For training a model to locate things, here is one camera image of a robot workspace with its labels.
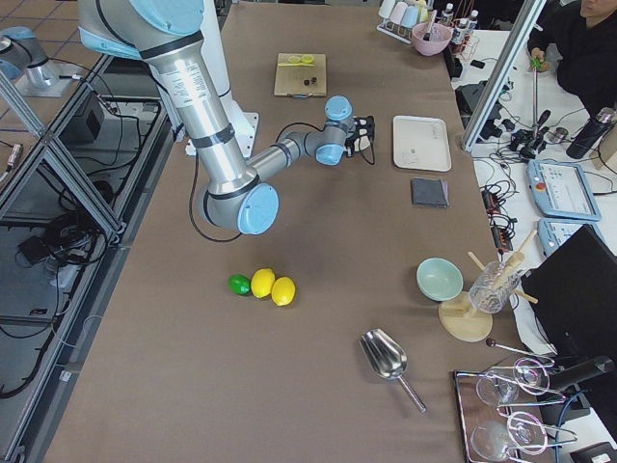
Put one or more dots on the black monitor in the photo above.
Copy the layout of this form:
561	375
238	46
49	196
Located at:
576	291

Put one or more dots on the cup rack with cups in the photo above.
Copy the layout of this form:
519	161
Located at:
398	18

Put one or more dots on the person in black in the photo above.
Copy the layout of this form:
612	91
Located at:
584	33

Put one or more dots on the clear textured glass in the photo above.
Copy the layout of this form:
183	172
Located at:
493	288

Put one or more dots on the teach pendant tablet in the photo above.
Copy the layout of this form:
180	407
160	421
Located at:
561	190

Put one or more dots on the bamboo cutting board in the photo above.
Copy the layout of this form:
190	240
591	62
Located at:
289	81

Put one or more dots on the mint green bowl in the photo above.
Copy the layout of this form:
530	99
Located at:
439	279

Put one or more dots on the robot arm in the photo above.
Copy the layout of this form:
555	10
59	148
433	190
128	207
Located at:
167	36
343	134

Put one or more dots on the wine glass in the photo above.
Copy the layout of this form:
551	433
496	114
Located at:
530	376

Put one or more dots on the grey folded cloth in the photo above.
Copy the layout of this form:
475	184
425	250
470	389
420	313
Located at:
429	192

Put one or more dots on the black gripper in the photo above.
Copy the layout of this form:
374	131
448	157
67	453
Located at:
355	140

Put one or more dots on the lemon slice upper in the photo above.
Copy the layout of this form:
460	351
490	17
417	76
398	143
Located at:
306	60

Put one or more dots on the green lime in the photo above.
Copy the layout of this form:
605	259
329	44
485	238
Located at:
239	284

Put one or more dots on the yellow lemon near lime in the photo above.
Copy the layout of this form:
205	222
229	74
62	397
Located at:
262	282

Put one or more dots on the pink ice bowl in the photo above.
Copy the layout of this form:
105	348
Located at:
440	37

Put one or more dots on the black framed glass tray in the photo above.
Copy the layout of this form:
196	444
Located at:
501	419

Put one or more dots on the stainless steel scoop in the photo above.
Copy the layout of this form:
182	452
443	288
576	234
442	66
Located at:
389	361

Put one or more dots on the cream rabbit tray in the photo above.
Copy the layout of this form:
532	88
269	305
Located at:
420	143

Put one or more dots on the yellow lemon outer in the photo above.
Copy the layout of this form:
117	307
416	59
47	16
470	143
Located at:
283	291

